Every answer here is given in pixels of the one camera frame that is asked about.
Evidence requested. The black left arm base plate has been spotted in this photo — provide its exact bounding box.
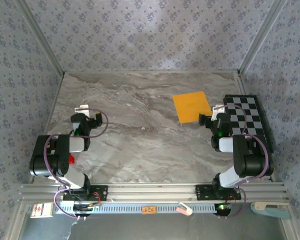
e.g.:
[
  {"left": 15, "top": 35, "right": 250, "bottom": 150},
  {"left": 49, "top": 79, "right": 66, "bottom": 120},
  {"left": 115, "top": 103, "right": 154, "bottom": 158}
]
[{"left": 62, "top": 184, "right": 109, "bottom": 202}]

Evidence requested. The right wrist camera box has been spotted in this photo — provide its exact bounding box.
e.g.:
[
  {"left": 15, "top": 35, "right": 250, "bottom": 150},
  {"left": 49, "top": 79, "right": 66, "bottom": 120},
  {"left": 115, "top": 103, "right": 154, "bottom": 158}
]
[{"left": 212, "top": 104, "right": 231, "bottom": 127}]

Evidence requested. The small box with red print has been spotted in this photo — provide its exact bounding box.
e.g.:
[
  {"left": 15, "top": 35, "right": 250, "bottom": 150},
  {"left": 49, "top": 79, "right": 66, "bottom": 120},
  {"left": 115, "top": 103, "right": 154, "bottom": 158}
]
[{"left": 29, "top": 202, "right": 54, "bottom": 219}]

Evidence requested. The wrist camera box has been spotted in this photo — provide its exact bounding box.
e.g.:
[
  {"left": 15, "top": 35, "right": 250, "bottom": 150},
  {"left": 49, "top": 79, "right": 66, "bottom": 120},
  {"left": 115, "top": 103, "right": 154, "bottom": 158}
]
[
  {"left": 212, "top": 104, "right": 231, "bottom": 127},
  {"left": 71, "top": 104, "right": 90, "bottom": 126}
]

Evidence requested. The aluminium frame post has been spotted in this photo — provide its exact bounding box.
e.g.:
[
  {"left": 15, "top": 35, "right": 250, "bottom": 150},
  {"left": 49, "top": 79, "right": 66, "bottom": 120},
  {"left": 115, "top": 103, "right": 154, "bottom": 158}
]
[
  {"left": 14, "top": 0, "right": 66, "bottom": 76},
  {"left": 237, "top": 0, "right": 288, "bottom": 76}
]

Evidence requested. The black and grey checkerboard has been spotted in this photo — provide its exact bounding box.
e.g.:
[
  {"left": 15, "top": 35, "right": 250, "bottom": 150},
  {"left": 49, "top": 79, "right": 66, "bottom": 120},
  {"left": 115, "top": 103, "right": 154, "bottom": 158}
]
[{"left": 222, "top": 94, "right": 276, "bottom": 154}]

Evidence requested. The pink and white clip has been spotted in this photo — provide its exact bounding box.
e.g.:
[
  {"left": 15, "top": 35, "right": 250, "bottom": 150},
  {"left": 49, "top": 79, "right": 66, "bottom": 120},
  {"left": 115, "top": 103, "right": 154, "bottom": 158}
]
[{"left": 176, "top": 201, "right": 193, "bottom": 216}]

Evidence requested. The long aluminium mounting rail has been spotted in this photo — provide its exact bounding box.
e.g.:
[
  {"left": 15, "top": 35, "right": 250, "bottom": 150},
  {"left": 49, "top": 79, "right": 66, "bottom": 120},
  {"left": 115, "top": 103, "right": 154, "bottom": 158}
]
[{"left": 17, "top": 181, "right": 290, "bottom": 203}]

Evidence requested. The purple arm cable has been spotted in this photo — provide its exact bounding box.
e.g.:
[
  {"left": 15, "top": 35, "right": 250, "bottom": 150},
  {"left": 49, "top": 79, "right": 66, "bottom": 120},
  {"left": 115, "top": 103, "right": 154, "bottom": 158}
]
[
  {"left": 43, "top": 109, "right": 109, "bottom": 219},
  {"left": 213, "top": 104, "right": 270, "bottom": 219}
]

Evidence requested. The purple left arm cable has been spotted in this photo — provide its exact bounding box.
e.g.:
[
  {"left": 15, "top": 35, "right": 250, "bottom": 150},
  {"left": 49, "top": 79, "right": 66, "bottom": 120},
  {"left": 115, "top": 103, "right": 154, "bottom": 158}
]
[{"left": 43, "top": 109, "right": 109, "bottom": 219}]

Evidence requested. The long grey slotted cable duct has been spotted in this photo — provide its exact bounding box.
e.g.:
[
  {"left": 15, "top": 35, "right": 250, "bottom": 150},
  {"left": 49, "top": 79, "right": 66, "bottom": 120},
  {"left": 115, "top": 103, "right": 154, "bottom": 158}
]
[{"left": 27, "top": 202, "right": 232, "bottom": 216}]

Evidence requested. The orange label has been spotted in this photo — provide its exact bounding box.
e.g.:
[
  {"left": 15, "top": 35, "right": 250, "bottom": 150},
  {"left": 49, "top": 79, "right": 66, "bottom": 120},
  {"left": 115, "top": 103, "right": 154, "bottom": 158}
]
[{"left": 141, "top": 206, "right": 157, "bottom": 215}]

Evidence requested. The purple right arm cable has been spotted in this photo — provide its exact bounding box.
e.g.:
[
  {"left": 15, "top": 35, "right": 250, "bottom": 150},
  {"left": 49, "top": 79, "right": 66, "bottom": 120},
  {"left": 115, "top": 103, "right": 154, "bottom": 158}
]
[{"left": 213, "top": 104, "right": 270, "bottom": 219}]

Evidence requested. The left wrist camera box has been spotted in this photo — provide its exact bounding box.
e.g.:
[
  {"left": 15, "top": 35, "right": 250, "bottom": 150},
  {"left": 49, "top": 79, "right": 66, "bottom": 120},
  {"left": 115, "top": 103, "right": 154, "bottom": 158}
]
[{"left": 71, "top": 104, "right": 90, "bottom": 126}]

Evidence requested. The teal and beige tool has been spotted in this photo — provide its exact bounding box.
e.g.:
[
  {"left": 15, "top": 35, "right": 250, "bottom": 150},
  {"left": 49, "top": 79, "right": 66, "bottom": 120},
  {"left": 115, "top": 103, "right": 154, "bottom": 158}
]
[{"left": 250, "top": 201, "right": 292, "bottom": 220}]

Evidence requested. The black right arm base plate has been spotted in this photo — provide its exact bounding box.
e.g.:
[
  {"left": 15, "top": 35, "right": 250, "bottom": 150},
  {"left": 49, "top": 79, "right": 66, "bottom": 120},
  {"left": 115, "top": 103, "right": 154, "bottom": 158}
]
[{"left": 195, "top": 184, "right": 242, "bottom": 202}]

